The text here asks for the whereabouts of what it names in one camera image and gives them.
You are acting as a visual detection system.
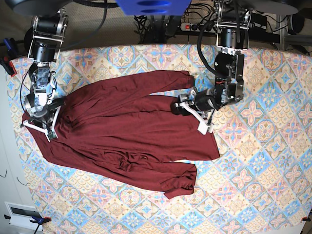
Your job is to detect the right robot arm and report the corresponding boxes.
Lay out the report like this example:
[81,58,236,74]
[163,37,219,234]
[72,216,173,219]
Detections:
[20,8,68,141]

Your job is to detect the blue clamp upper left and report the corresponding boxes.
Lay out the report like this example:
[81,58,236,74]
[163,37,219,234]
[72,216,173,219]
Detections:
[3,38,18,59]

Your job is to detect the white floor outlet box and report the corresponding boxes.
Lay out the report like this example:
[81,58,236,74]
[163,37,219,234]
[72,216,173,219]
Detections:
[4,202,40,230]

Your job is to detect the patterned tile tablecloth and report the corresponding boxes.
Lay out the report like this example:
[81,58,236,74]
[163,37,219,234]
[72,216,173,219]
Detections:
[4,48,312,234]

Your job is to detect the blue clamp lower left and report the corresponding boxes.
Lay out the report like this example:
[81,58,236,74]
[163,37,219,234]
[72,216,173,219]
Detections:
[3,214,51,234]

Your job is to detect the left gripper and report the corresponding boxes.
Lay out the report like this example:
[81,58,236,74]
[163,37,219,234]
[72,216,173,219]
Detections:
[170,87,222,134]

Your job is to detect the orange black clamp upper left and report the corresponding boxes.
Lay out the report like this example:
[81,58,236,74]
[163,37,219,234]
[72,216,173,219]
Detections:
[0,57,17,77]

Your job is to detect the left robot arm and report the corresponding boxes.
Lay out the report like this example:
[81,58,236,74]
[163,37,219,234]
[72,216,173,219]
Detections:
[171,0,252,135]

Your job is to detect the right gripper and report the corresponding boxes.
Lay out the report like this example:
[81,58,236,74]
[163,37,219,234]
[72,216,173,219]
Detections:
[21,97,65,142]

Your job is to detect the maroon long-sleeve t-shirt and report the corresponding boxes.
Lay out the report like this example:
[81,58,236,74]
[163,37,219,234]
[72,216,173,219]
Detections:
[30,70,220,199]

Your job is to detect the blue clamp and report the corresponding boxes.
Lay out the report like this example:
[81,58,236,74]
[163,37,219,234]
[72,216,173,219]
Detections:
[3,38,18,59]
[3,214,51,234]

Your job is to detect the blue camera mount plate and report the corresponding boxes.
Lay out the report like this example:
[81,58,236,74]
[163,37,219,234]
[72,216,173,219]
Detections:
[116,0,191,16]

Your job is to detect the white power strip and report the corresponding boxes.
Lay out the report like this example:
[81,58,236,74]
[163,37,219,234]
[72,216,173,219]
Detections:
[180,23,215,33]

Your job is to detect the orange clamp lower right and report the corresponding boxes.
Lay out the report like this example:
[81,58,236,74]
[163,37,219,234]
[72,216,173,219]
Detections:
[301,217,311,222]

